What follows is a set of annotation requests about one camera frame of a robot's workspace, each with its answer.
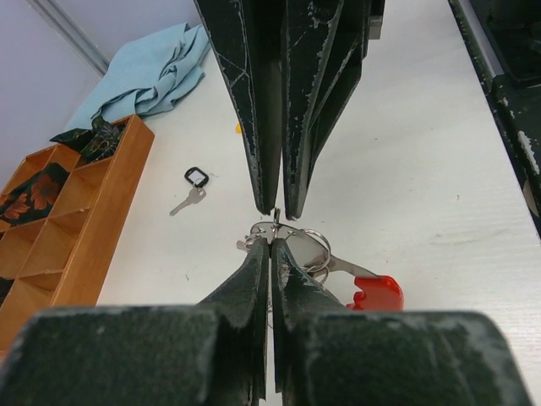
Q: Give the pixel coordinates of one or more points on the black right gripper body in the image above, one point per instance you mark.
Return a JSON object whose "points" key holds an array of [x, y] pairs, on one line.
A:
{"points": [[377, 8]]}

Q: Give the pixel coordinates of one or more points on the metal key organizer red handle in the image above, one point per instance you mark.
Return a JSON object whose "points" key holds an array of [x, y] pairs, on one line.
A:
{"points": [[312, 251]]}

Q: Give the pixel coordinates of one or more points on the black hook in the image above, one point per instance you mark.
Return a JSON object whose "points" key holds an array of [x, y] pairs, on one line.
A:
{"points": [[197, 179]]}

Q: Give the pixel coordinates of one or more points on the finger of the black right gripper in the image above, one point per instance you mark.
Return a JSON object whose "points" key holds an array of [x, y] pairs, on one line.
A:
{"points": [[245, 38], [323, 47]]}

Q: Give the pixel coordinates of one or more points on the light blue cloth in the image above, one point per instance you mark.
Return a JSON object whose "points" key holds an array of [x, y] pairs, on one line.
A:
{"points": [[147, 76]]}

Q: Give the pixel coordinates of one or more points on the dark rolled cloth green pattern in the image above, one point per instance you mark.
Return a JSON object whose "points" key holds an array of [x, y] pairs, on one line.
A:
{"points": [[98, 142]]}

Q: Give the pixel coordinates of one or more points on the dark rolled cloth orange pattern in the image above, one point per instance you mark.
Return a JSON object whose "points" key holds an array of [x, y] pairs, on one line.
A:
{"points": [[34, 198]]}

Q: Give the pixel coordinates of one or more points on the aluminium frame post right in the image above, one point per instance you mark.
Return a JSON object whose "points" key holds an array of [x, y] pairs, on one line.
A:
{"points": [[58, 19]]}

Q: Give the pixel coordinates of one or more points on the wooden compartment tray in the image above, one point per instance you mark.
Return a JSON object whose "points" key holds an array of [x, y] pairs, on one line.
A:
{"points": [[63, 259]]}

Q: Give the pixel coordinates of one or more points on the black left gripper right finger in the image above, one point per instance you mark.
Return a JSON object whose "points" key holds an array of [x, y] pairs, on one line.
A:
{"points": [[326, 354]]}

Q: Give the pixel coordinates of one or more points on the dark rolled cloth grey pattern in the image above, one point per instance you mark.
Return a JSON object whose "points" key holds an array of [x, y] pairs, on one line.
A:
{"points": [[5, 286]]}

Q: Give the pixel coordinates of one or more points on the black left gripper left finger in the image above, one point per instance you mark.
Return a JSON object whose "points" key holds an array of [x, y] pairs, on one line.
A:
{"points": [[210, 353]]}

